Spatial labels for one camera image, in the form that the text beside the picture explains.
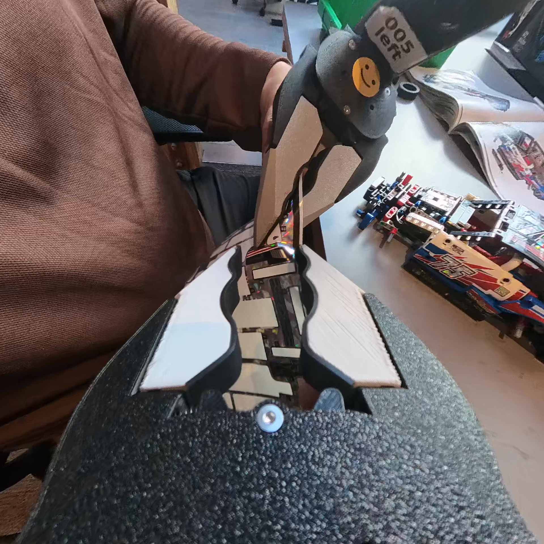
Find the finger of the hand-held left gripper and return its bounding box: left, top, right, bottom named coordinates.
left=253, top=95, right=329, bottom=250
left=297, top=144, right=363, bottom=246

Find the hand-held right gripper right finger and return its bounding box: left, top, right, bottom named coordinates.
left=297, top=246, right=403, bottom=392

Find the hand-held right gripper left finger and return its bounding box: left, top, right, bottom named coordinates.
left=139, top=246, right=243, bottom=403

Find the holographic sticker sheet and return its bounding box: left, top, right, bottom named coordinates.
left=207, top=200, right=309, bottom=412

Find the green plastic bin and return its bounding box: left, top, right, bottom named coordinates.
left=316, top=0, right=457, bottom=69

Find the instruction booklet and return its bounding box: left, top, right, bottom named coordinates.
left=406, top=68, right=544, bottom=213

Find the person's left forearm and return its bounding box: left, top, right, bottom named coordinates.
left=98, top=0, right=294, bottom=153

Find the person's left hand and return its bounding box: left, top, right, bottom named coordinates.
left=260, top=61, right=295, bottom=150

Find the black chair armrest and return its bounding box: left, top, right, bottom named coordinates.
left=142, top=106, right=232, bottom=145

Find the partly built toy car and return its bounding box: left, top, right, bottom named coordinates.
left=356, top=172, right=544, bottom=341

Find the toy car set box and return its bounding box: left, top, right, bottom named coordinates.
left=484, top=0, right=544, bottom=105

